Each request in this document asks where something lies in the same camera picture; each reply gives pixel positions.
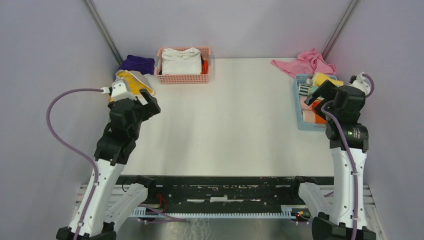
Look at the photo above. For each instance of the aluminium corner rail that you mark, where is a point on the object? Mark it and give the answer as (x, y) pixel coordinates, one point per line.
(342, 22)
(102, 28)

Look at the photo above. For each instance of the white folded cloth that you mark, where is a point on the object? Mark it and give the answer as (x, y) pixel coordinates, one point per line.
(181, 62)

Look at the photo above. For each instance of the yellow green teal towel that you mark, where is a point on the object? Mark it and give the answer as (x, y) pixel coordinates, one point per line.
(314, 90)

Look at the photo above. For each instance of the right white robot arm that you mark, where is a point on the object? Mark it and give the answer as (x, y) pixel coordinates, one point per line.
(344, 218)

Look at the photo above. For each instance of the rolled yellow towel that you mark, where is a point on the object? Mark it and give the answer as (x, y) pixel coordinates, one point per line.
(319, 78)

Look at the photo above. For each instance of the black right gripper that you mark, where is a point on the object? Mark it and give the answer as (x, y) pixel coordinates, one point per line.
(327, 89)

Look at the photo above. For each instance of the purple cloth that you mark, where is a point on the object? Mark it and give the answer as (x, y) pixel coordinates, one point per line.
(139, 64)

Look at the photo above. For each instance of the pink perforated basket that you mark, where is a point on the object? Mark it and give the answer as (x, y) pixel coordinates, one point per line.
(183, 78)

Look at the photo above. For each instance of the aluminium corner rail left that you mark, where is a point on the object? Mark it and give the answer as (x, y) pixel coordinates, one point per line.
(102, 28)

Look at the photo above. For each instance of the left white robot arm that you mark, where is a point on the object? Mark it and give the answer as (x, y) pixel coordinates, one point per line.
(94, 220)

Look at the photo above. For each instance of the orange red towel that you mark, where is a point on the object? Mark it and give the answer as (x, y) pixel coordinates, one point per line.
(318, 118)

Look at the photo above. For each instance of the aluminium corner rail right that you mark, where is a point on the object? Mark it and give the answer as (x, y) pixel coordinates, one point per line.
(342, 22)

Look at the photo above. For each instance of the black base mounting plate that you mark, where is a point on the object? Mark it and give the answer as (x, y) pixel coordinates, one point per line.
(228, 194)

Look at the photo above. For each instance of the blue perforated basket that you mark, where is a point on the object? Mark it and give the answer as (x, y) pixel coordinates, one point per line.
(301, 125)

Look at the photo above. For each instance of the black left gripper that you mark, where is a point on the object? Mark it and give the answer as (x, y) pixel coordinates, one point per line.
(152, 107)

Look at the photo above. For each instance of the pink crumpled towel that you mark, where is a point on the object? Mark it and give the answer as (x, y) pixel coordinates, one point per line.
(308, 62)

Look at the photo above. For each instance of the white slotted cable duct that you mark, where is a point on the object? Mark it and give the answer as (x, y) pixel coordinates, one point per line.
(284, 213)

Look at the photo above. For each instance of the rolled striped towel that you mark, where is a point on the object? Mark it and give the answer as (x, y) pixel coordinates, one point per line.
(304, 89)

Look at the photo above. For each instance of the orange cloth in pink basket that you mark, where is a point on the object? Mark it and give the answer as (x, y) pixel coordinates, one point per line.
(204, 67)

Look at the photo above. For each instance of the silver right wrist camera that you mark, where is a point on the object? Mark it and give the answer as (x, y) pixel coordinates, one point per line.
(361, 82)

